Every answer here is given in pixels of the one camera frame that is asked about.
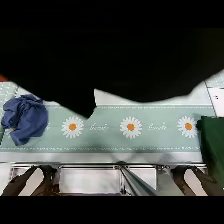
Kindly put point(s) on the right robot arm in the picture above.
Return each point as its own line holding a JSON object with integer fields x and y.
{"x": 196, "y": 181}

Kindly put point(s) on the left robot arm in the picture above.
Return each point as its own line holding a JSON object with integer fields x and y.
{"x": 31, "y": 181}

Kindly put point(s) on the blue garment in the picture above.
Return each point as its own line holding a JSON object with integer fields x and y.
{"x": 26, "y": 118}

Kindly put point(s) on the dark green garment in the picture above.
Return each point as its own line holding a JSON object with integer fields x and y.
{"x": 213, "y": 143}

